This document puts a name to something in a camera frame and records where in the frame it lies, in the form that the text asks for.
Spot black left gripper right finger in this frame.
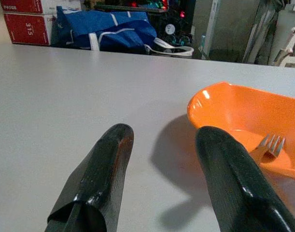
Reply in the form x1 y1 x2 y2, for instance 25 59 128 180
195 126 295 232

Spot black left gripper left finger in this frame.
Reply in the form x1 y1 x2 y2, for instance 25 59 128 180
44 123 135 232

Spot orange plastic plate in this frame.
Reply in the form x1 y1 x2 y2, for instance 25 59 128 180
187 81 295 181

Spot silver metal fork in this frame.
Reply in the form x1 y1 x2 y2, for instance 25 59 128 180
250 133 286 159

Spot blue fabric bag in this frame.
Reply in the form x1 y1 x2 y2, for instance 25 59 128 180
50 6 157 55

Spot red box printed 315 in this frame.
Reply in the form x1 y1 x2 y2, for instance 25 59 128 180
3 13 53 46

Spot grey white cabinet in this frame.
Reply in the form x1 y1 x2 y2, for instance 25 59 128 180
193 0 261 61

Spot dark shelf with coloured items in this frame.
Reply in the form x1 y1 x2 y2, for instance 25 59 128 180
94 0 194 48

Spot red and white cardboard box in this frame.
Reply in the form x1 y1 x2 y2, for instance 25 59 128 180
0 0 58 15

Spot white looped strap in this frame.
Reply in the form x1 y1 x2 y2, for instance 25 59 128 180
144 37 195 58

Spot white furniture frame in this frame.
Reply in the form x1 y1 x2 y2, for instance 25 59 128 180
270 4 295 68

